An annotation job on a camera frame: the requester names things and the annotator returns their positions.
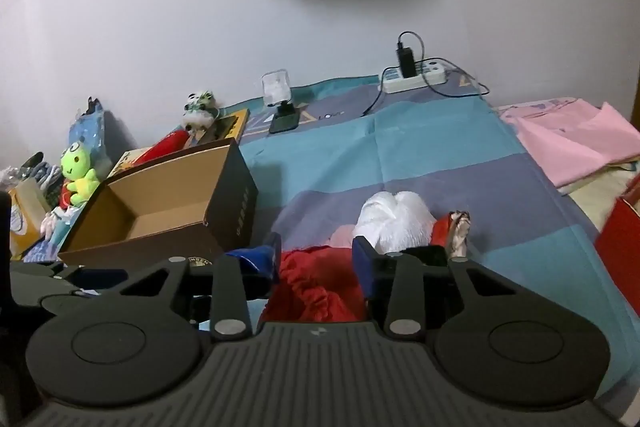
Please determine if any cream blanket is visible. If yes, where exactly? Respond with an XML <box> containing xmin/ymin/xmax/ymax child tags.
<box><xmin>565</xmin><ymin>162</ymin><xmax>640</xmax><ymax>233</ymax></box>

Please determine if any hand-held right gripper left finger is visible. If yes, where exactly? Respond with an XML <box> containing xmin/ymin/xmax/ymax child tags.
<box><xmin>107</xmin><ymin>232</ymin><xmax>286</xmax><ymax>342</ymax></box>

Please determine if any pink cloth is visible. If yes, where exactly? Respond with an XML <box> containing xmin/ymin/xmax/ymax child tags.
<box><xmin>500</xmin><ymin>99</ymin><xmax>640</xmax><ymax>188</ymax></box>

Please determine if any pink soft toy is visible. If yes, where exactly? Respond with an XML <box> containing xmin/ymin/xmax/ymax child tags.
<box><xmin>330</xmin><ymin>227</ymin><xmax>357</xmax><ymax>249</ymax></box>

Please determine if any grey striped cloth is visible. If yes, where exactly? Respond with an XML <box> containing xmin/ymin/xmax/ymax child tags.
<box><xmin>20</xmin><ymin>152</ymin><xmax>63</xmax><ymax>208</ymax></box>

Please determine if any black smartphone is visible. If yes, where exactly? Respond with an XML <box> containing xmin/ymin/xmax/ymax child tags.
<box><xmin>269</xmin><ymin>109</ymin><xmax>301</xmax><ymax>135</ymax></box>

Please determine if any teal and grey bed sheet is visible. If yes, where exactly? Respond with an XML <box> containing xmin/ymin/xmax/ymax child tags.
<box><xmin>220</xmin><ymin>74</ymin><xmax>640</xmax><ymax>403</ymax></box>

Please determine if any black charger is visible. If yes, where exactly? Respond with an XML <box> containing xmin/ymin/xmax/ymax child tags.
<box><xmin>396</xmin><ymin>42</ymin><xmax>417</xmax><ymax>78</ymax></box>

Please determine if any red box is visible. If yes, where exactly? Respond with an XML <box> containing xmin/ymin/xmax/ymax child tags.
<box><xmin>595</xmin><ymin>172</ymin><xmax>640</xmax><ymax>315</ymax></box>

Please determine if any yellow tissue box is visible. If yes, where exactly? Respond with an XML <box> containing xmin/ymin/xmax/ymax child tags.
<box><xmin>7</xmin><ymin>182</ymin><xmax>51</xmax><ymax>258</ymax></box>

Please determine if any brown cardboard box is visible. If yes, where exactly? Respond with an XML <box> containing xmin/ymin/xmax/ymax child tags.
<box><xmin>57</xmin><ymin>138</ymin><xmax>260</xmax><ymax>268</ymax></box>

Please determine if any red plush cylinder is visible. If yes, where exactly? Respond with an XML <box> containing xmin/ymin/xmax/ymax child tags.
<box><xmin>134</xmin><ymin>129</ymin><xmax>191</xmax><ymax>165</ymax></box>

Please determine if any red dressed plush doll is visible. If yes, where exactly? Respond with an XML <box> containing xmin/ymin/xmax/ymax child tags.
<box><xmin>41</xmin><ymin>187</ymin><xmax>76</xmax><ymax>238</ymax></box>

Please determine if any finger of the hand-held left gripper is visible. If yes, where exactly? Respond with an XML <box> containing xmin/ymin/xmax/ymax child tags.
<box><xmin>10</xmin><ymin>259</ymin><xmax>126</xmax><ymax>308</ymax></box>

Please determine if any yellow flat box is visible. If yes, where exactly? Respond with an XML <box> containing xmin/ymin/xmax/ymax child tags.
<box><xmin>192</xmin><ymin>108</ymin><xmax>251</xmax><ymax>145</ymax></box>

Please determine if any white power strip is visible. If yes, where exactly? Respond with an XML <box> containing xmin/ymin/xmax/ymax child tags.
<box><xmin>381</xmin><ymin>59</ymin><xmax>448</xmax><ymax>94</ymax></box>

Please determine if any red and white small doll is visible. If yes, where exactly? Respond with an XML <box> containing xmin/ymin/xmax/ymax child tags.
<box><xmin>431</xmin><ymin>209</ymin><xmax>473</xmax><ymax>260</ymax></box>

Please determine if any orange flat box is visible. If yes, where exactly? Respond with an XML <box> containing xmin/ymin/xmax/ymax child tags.
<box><xmin>107</xmin><ymin>147</ymin><xmax>156</xmax><ymax>178</ymax></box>

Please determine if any green frog plush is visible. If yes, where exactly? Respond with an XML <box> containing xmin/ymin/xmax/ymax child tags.
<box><xmin>61</xmin><ymin>142</ymin><xmax>101</xmax><ymax>206</ymax></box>

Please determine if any panda plush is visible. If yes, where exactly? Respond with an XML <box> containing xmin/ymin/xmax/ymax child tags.
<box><xmin>181</xmin><ymin>89</ymin><xmax>221</xmax><ymax>131</ymax></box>

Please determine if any red soft cloth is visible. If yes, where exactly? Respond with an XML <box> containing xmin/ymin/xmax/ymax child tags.
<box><xmin>260</xmin><ymin>246</ymin><xmax>368</xmax><ymax>324</ymax></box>

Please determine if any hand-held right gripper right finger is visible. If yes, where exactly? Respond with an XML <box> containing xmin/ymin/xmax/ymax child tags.
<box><xmin>351</xmin><ymin>237</ymin><xmax>526</xmax><ymax>342</ymax></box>

